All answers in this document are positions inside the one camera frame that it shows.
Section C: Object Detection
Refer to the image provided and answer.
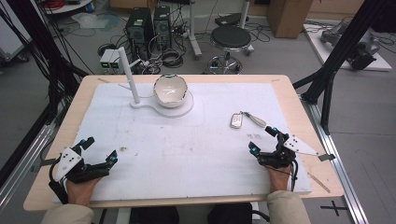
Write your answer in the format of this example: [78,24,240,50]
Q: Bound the silver key fob with strap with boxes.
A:
[230,110,268,130]

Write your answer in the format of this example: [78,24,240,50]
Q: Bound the aluminium rail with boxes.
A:
[300,92,370,224]
[0,124,57,213]

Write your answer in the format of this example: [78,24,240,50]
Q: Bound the person's legs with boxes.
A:
[129,203,253,224]

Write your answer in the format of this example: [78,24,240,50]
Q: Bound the white ceramic bowl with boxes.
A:
[152,74,189,109]

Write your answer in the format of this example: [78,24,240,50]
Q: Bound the black metal frame stand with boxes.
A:
[292,0,396,135]
[0,0,90,188]

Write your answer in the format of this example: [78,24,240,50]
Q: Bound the white power supply box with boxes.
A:
[99,49,115,74]
[109,49,123,74]

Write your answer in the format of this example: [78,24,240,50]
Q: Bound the white table mat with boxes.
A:
[52,82,312,203]

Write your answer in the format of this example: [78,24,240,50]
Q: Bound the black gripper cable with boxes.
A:
[290,158,299,192]
[48,155,69,204]

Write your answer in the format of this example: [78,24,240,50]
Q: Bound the black computer tower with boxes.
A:
[125,7,155,61]
[153,5,173,50]

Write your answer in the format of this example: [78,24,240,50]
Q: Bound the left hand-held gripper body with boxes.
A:
[54,147,110,185]

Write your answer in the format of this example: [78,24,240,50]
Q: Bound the brown wooden cabinet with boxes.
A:
[266,0,314,39]

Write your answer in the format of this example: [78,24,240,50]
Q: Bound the black round stool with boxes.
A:
[206,25,254,76]

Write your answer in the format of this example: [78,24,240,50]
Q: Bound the white table leg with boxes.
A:
[187,0,204,61]
[238,0,255,56]

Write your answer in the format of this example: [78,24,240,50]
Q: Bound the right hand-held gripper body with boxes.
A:
[257,133,319,169]

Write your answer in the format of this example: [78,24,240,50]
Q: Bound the white stand with pole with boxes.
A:
[117,46,194,119]

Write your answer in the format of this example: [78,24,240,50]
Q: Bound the person's right hand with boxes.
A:
[267,164,293,193]

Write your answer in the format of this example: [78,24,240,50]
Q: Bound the clear plastic bag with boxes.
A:
[71,12,120,32]

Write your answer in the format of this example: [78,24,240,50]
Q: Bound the beige tape strip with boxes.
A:
[307,172,332,194]

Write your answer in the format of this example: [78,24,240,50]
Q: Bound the coiled black cable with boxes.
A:
[161,49,185,69]

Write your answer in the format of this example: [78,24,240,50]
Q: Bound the person's left hand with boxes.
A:
[65,176,102,206]

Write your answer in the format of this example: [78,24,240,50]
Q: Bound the white platform board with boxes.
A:
[303,22,392,72]

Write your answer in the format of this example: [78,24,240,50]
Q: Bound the grey robot device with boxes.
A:
[320,21,381,71]

